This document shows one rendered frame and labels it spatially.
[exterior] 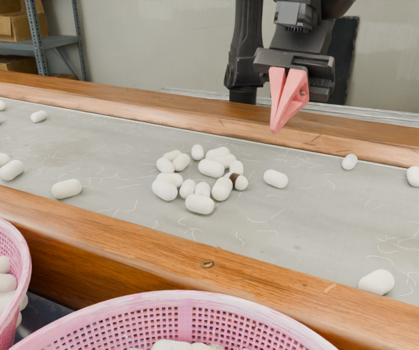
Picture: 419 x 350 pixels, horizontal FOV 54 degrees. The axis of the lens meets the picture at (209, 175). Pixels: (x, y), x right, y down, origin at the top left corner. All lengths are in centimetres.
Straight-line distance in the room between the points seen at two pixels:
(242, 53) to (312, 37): 34
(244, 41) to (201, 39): 182
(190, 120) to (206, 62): 200
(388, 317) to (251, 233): 16
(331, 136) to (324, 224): 21
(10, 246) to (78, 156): 24
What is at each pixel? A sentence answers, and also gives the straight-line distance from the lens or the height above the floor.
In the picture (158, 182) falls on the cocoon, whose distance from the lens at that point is 49.
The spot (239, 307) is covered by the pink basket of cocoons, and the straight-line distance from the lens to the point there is 32.
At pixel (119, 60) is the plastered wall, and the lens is 300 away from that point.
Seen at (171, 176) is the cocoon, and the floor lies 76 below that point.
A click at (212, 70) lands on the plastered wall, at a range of 270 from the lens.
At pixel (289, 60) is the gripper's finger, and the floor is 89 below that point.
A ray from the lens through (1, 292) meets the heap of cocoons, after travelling 42.
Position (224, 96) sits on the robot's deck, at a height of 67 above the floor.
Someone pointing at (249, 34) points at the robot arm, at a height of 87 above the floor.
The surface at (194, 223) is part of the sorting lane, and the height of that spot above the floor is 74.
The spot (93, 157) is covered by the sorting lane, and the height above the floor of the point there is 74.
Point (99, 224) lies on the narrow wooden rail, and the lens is 42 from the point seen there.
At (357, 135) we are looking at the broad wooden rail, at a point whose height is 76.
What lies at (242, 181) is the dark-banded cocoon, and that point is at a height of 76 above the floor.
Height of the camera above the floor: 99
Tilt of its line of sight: 27 degrees down
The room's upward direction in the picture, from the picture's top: straight up
